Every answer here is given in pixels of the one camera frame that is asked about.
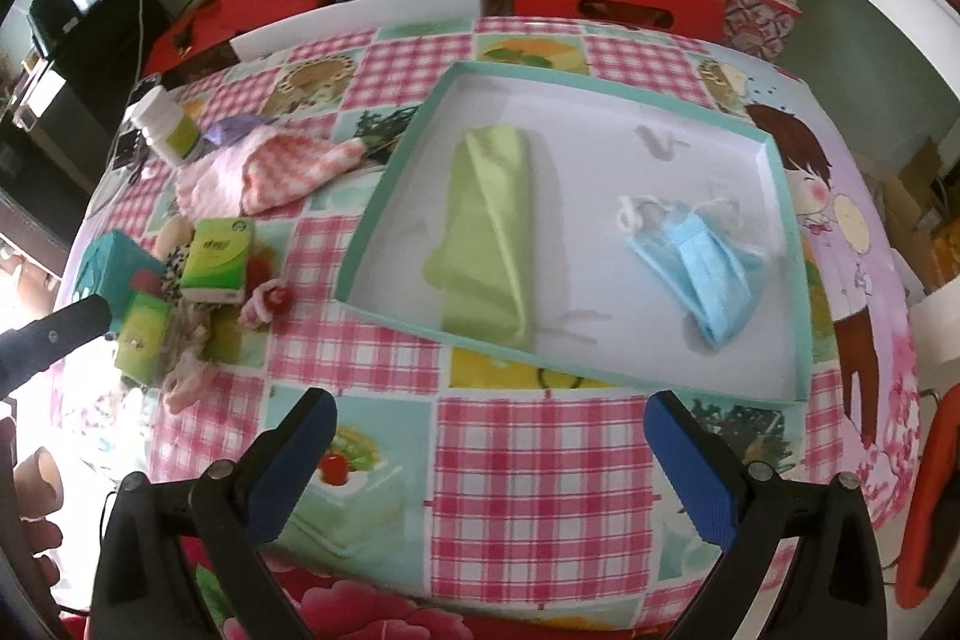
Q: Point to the purple foil packet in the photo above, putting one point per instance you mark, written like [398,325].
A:
[232,129]

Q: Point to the person's left hand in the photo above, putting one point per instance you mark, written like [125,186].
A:
[37,482]

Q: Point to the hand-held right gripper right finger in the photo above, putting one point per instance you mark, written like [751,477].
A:
[697,482]

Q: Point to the pink plush flower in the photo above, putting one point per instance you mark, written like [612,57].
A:
[264,304]

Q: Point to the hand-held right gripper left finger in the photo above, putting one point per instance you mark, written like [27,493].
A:
[274,467]

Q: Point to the blue face mask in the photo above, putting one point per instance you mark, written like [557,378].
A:
[697,265]

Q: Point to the checked printed tablecloth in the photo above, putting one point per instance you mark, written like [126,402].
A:
[510,497]

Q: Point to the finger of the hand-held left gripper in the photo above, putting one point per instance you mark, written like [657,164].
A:
[60,329]

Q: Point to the beige plush ball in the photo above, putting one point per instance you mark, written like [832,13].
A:
[174,231]

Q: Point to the teal embossed box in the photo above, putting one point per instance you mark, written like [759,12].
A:
[112,265]

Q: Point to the cardboard boxes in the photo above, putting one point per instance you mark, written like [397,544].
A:
[915,197]

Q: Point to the red patterned box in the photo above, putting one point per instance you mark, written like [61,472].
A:
[757,10]

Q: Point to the pale pink fabric piece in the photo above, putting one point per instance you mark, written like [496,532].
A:
[187,377]

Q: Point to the white pill bottle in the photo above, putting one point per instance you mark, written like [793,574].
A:
[161,123]

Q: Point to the folded green cloth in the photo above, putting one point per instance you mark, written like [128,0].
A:
[487,220]

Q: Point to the black cabinet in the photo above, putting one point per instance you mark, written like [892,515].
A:
[97,70]

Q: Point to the pink checked fluffy towel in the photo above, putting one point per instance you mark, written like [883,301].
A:
[277,175]

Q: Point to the small green box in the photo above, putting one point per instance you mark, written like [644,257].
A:
[142,332]

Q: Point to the white board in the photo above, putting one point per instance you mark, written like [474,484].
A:
[352,18]

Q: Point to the leopard print scrunchie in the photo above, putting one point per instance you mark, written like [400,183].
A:
[174,272]

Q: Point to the shallow teal cardboard box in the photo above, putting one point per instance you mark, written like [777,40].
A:
[600,160]

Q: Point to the green tissue pack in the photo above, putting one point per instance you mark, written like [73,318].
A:
[217,257]

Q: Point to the black smartphone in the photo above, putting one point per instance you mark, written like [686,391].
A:
[126,149]

